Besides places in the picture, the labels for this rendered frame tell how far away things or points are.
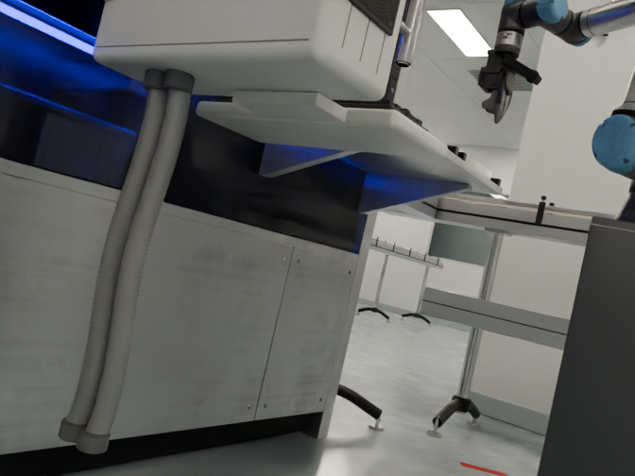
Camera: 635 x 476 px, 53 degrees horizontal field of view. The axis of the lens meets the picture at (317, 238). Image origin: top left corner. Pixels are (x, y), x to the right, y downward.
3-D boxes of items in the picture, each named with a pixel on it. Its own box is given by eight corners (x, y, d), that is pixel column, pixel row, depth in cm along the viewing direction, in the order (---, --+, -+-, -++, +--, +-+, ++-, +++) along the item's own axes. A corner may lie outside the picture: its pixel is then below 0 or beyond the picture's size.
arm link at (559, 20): (580, 2, 171) (546, 11, 181) (554, -15, 165) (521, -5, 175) (574, 30, 171) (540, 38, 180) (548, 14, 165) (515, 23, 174)
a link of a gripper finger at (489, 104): (480, 122, 181) (487, 91, 182) (500, 124, 178) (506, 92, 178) (476, 119, 179) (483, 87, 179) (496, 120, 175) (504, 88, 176)
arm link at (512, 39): (526, 42, 181) (519, 29, 175) (523, 57, 181) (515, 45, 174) (501, 42, 186) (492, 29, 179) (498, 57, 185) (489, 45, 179)
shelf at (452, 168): (223, 110, 155) (225, 102, 155) (362, 177, 213) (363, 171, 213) (396, 122, 128) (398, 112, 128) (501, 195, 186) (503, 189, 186)
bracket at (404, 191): (356, 212, 198) (366, 171, 199) (361, 213, 201) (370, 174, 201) (458, 229, 179) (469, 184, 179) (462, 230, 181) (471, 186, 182)
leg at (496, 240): (444, 409, 260) (484, 227, 262) (453, 408, 267) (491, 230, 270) (465, 416, 255) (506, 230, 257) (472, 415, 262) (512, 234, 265)
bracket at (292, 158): (258, 174, 157) (269, 123, 157) (265, 177, 159) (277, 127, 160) (376, 190, 138) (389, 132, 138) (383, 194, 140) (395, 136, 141)
